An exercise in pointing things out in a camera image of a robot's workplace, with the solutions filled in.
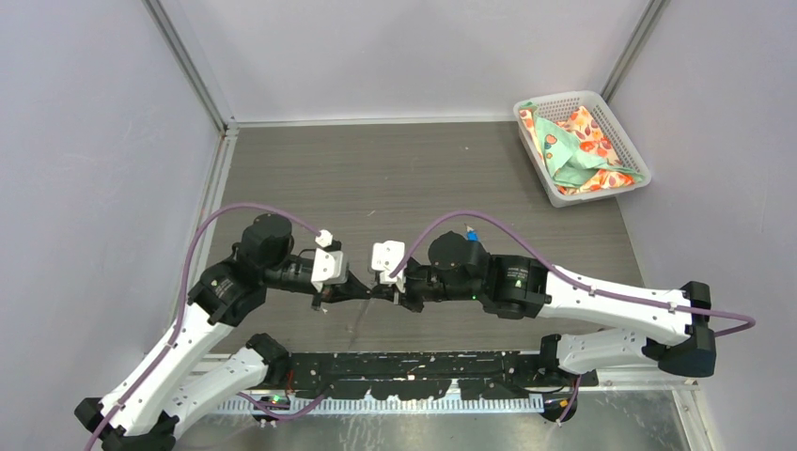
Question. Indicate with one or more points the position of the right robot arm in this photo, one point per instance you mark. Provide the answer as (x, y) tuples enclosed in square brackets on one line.
[(667, 327)]

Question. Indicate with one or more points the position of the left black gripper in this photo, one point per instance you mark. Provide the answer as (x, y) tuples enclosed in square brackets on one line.
[(351, 288)]

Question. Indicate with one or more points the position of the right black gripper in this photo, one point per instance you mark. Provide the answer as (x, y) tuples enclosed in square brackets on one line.
[(404, 299)]

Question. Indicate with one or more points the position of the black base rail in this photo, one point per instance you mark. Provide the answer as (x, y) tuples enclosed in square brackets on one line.
[(415, 375)]

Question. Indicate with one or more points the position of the floral patterned cloth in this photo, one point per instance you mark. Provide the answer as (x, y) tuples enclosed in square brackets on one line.
[(577, 155)]

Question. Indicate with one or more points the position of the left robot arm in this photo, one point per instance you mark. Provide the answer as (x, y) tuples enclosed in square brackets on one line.
[(155, 404)]

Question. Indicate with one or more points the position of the white plastic basket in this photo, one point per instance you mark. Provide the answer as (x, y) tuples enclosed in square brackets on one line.
[(558, 107)]

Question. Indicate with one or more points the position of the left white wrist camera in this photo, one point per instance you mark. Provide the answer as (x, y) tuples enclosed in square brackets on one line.
[(329, 268)]

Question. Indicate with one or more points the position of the blue key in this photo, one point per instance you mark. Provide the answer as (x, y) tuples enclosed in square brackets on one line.
[(471, 234)]

